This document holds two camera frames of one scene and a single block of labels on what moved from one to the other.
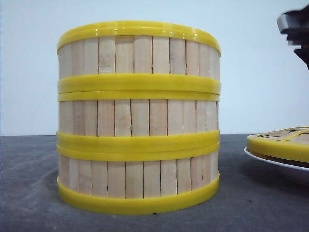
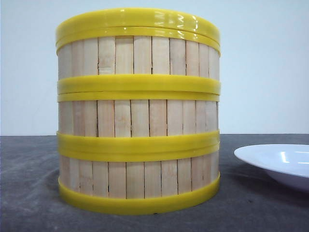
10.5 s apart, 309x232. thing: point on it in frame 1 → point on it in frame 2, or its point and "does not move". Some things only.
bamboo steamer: [133, 181] does not move
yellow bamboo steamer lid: [292, 143] → [173, 24]
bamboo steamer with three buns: [138, 121] does not move
